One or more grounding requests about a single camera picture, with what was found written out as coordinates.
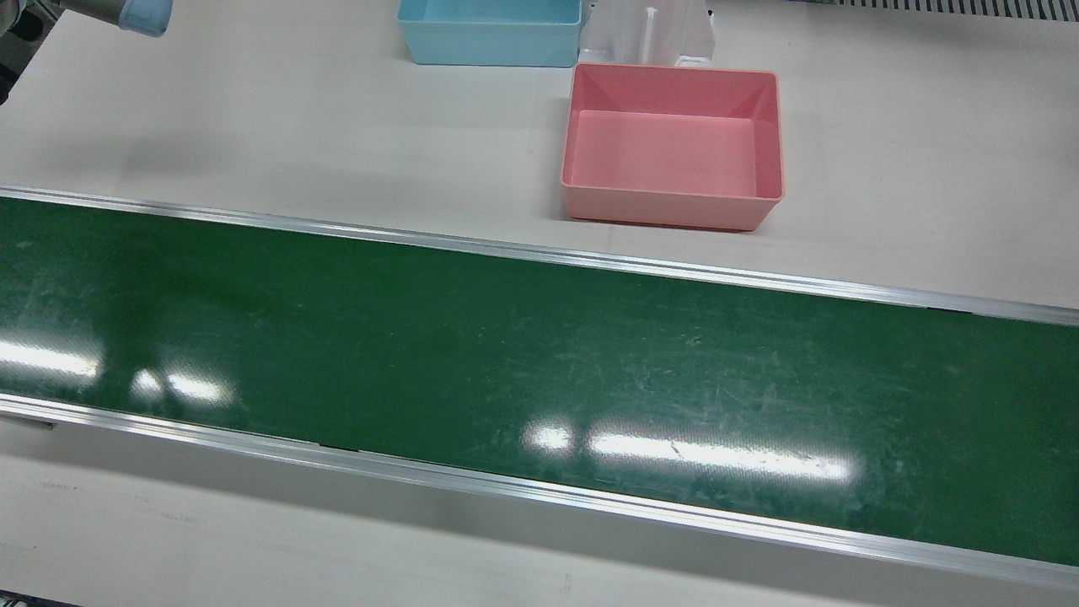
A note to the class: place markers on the pink plastic box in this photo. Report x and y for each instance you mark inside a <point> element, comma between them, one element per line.
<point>666,156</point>

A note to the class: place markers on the light blue plastic box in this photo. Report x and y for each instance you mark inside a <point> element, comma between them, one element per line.
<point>489,38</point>

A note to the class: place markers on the green conveyor belt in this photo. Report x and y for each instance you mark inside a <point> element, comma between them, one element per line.
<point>539,371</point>
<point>590,260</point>

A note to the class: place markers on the white column stand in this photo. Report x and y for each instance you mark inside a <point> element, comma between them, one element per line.
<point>615,29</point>

